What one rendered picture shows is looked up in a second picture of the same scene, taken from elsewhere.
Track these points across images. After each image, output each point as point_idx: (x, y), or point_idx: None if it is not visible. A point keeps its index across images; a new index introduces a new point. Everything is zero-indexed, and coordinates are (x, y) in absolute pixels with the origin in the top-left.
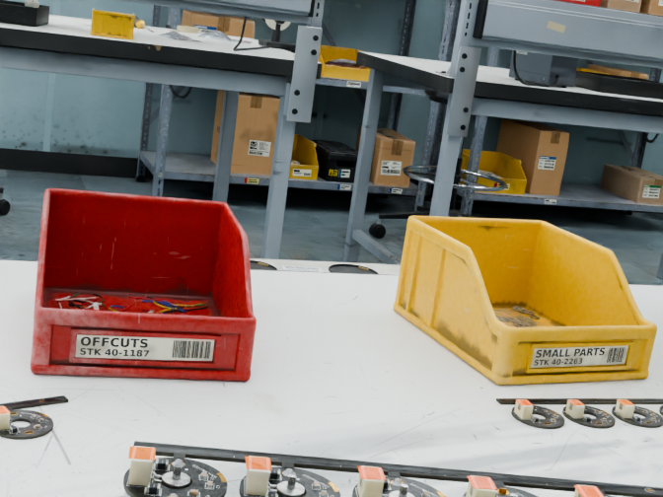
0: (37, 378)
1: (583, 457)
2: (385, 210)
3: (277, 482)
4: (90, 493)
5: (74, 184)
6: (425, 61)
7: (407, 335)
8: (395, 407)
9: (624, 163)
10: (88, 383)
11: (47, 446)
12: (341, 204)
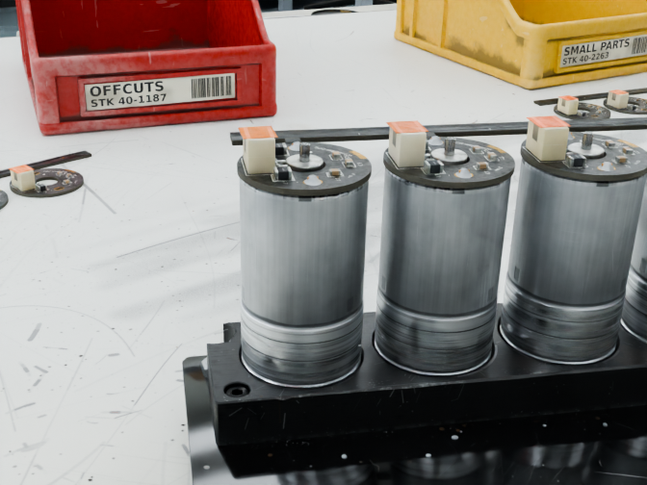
0: (50, 139)
1: (644, 140)
2: (308, 3)
3: (427, 152)
4: (147, 238)
5: (11, 16)
6: None
7: (419, 59)
8: (436, 120)
9: None
10: (107, 137)
11: (84, 199)
12: (267, 3)
